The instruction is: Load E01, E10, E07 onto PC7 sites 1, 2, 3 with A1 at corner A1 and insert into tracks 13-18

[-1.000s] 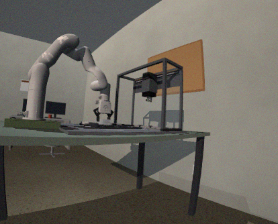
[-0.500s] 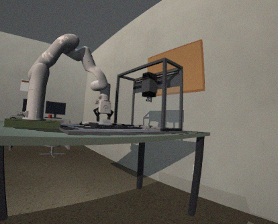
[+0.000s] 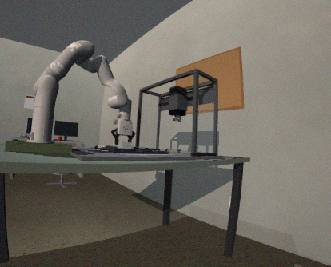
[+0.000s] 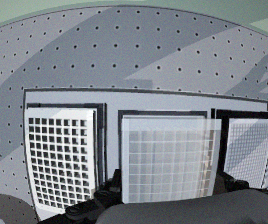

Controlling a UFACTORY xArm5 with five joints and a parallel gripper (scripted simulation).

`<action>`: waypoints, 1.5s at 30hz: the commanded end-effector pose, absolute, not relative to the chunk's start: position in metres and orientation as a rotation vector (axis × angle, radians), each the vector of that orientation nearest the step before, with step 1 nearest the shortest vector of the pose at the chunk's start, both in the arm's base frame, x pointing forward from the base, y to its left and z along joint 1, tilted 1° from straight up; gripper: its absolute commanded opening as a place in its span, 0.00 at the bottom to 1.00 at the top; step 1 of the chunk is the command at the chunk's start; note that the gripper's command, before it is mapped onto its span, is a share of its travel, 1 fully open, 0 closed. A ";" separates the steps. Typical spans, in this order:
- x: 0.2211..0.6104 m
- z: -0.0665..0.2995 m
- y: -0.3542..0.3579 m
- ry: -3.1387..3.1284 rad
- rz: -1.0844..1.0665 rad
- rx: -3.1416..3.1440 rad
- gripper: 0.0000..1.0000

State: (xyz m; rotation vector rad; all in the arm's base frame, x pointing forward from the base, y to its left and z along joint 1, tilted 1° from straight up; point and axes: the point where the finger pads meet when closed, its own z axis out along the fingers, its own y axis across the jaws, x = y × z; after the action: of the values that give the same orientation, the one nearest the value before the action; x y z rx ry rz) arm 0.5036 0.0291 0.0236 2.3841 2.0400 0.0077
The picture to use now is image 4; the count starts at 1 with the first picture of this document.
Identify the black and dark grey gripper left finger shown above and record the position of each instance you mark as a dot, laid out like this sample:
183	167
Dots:
88	212

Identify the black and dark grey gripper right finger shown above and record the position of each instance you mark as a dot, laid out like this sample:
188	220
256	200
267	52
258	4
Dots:
224	183

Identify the white well plate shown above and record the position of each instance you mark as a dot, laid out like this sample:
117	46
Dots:
75	179
243	152

